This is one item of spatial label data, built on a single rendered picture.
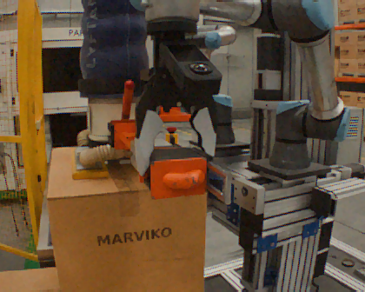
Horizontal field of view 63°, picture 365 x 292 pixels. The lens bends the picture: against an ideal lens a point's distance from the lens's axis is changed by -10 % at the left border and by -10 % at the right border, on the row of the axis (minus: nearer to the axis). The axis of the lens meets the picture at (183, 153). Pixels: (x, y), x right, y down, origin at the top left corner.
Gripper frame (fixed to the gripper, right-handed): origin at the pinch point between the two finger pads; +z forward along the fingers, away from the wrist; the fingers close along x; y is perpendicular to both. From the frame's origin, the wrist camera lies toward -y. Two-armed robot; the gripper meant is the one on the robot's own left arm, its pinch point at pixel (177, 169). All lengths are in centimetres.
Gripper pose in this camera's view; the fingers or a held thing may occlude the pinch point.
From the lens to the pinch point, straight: 46.5
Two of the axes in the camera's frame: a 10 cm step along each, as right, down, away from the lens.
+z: 0.0, 9.7, 2.2
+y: -3.3, -2.1, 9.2
